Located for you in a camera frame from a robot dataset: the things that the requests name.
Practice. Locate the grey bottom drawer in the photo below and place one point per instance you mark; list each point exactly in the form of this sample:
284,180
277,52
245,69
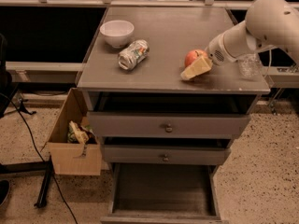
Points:
163,194

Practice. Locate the white ceramic bowl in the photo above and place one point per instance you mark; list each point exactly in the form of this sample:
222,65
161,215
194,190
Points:
117,33

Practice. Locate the snack packets in box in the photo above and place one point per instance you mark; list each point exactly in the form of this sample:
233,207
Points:
79,134

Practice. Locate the crushed soda can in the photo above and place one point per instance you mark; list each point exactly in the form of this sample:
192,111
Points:
134,54

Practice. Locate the grey top drawer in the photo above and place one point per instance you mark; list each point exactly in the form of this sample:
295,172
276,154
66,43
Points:
108,124

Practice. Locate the clear plastic water bottle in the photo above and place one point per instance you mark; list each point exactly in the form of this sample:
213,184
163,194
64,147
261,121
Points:
249,65

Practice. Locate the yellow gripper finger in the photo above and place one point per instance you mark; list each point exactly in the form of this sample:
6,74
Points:
198,67

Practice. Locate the grey drawer cabinet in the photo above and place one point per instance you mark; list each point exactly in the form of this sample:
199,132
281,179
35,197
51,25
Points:
155,85

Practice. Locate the grey drawer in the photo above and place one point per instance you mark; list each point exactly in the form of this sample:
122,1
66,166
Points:
108,124
163,194
188,151

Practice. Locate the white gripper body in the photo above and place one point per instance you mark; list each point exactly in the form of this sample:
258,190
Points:
217,53

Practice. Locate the red apple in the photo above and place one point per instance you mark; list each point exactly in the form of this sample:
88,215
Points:
193,55

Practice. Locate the black stand base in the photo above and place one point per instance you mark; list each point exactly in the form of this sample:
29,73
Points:
37,166

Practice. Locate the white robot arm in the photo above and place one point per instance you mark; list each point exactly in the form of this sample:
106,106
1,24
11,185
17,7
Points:
267,24

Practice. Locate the grey middle drawer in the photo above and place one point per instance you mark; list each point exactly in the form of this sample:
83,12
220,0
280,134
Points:
188,151

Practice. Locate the cardboard box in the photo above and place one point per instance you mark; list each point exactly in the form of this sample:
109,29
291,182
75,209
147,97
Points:
73,158

